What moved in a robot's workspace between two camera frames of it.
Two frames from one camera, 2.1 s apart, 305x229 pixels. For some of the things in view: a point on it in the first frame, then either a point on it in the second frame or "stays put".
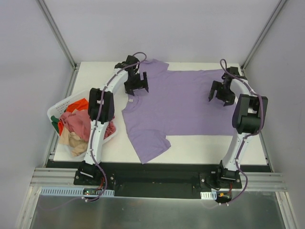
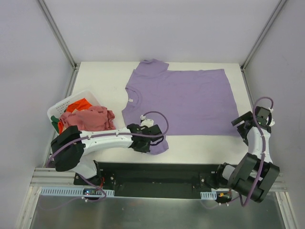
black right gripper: x=220 y=91 → x=241 y=119
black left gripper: x=136 y=84 → x=157 y=131
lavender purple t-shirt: x=177 y=104 stays put
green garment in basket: x=55 y=121 stays put
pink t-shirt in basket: x=78 y=122 stays put
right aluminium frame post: x=279 y=6 stays put
